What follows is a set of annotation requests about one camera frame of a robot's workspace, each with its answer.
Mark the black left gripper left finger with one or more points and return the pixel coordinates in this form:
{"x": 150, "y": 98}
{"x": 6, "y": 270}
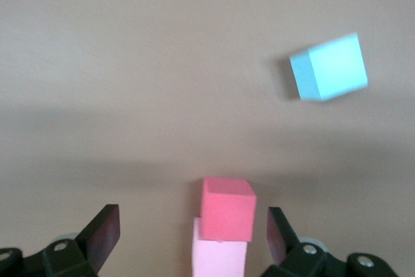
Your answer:
{"x": 97, "y": 238}

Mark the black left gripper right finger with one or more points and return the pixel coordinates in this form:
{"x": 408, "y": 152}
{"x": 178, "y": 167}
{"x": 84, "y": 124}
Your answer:
{"x": 283, "y": 241}

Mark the red foam block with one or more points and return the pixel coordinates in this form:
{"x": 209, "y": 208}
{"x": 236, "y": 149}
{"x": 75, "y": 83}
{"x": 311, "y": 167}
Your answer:
{"x": 227, "y": 212}

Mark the pink foam block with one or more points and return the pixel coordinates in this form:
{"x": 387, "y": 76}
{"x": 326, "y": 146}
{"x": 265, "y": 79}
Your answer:
{"x": 217, "y": 259}

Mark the blue foam block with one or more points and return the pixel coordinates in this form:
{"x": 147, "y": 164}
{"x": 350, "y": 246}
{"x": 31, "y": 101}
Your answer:
{"x": 334, "y": 66}

